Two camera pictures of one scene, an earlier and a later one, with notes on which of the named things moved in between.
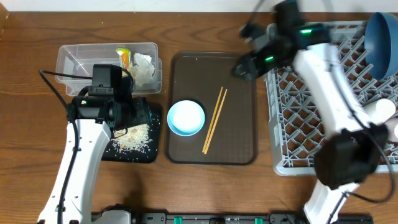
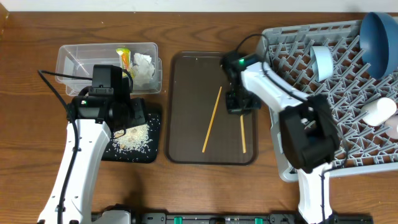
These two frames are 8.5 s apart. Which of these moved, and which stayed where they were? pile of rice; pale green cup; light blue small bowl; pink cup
Moved: light blue small bowl
Stayed: pink cup; pile of rice; pale green cup
